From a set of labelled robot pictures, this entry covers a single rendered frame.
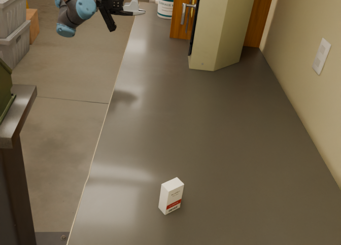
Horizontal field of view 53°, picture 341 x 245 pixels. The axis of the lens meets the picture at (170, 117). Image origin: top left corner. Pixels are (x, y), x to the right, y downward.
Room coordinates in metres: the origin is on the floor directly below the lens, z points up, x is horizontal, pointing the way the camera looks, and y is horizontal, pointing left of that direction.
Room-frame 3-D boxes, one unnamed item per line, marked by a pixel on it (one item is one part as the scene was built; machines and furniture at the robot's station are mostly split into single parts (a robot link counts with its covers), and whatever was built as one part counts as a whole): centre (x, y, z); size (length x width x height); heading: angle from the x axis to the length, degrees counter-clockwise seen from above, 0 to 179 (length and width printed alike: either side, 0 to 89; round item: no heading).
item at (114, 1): (1.42, 0.32, 1.17); 0.12 x 0.08 x 0.09; 95
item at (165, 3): (2.13, 0.11, 1.02); 0.13 x 0.13 x 0.15
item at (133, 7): (1.41, 0.21, 1.17); 0.09 x 0.03 x 0.06; 92
